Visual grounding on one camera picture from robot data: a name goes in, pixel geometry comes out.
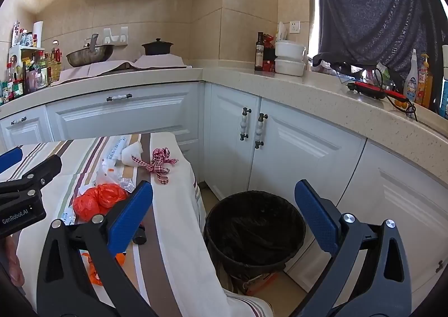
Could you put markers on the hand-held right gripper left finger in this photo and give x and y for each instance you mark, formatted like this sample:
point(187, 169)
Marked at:
point(131, 215)

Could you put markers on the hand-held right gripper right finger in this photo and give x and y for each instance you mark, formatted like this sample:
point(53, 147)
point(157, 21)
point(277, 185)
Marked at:
point(316, 219)

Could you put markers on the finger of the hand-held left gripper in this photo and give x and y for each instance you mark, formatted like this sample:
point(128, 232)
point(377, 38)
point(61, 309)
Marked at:
point(42, 171)
point(10, 159)

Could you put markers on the small black cap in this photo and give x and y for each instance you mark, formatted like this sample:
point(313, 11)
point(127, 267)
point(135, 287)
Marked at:
point(140, 234)

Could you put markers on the silver foil wrapper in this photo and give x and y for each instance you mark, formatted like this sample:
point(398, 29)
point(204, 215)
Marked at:
point(126, 184)

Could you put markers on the clear plastic bag orange print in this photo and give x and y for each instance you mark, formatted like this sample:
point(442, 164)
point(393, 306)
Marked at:
point(106, 173)

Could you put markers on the red checked ribbon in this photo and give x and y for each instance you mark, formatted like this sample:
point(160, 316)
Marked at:
point(159, 163)

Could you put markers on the black wicker trash bin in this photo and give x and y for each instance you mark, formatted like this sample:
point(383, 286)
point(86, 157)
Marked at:
point(255, 226)

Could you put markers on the orange plastic scrap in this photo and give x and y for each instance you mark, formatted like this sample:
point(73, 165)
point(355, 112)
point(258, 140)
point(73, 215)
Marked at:
point(93, 269)

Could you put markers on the long white printed packet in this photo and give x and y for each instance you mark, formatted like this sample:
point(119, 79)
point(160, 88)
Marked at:
point(113, 150)

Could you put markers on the person's left hand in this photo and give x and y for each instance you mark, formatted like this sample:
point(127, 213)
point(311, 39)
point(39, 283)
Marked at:
point(14, 261)

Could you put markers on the striped tablecloth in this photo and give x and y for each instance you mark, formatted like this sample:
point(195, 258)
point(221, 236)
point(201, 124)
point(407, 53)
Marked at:
point(175, 198)

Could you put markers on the white kitchen cabinets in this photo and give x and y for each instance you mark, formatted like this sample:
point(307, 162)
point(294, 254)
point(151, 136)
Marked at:
point(308, 156)

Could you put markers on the cluster of condiment bottles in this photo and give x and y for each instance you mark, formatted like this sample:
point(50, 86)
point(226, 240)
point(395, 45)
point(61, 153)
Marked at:
point(33, 71)

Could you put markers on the yellow cooking oil bottle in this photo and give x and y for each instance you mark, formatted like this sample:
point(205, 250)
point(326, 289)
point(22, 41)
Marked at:
point(56, 66)

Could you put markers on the white spice rack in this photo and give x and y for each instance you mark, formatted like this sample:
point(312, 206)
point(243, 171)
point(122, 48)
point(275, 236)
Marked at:
point(26, 49)

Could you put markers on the steel wok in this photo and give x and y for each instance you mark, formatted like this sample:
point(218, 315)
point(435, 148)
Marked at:
point(89, 57)

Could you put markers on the paper towel roll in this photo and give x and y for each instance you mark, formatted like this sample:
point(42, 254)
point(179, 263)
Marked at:
point(37, 33)

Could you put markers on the red and black appliance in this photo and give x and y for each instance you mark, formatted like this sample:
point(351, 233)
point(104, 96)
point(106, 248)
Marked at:
point(371, 90)

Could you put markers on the small orange fruit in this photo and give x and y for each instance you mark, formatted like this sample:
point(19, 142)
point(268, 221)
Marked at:
point(400, 102)

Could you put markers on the white lidded container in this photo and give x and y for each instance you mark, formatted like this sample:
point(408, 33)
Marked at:
point(289, 49)
point(289, 67)

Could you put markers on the pink stove cover cloth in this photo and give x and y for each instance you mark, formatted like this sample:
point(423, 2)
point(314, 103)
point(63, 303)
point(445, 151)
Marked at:
point(154, 62)

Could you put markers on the green packet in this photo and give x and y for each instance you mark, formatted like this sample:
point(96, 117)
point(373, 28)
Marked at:
point(385, 75)

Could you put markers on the white spray bottle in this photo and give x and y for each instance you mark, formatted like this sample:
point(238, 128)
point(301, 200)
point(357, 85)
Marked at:
point(411, 84)

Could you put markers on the black lidded pot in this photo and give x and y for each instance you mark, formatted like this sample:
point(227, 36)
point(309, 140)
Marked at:
point(156, 48)

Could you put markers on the orange pump bottle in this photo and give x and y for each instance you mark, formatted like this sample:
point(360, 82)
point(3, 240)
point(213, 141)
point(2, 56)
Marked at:
point(425, 85)

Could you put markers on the dark glass bottle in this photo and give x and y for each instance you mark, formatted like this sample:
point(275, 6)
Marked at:
point(259, 54)

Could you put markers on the blue packet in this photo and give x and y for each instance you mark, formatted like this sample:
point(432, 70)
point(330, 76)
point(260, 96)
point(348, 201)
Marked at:
point(444, 99)

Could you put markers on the white plastic bag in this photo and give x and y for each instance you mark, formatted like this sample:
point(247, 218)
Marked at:
point(281, 31)

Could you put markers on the dark grey curtain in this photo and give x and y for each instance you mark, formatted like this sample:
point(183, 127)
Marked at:
point(374, 5)

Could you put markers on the white double wall socket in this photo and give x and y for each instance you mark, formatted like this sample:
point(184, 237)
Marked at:
point(115, 36)

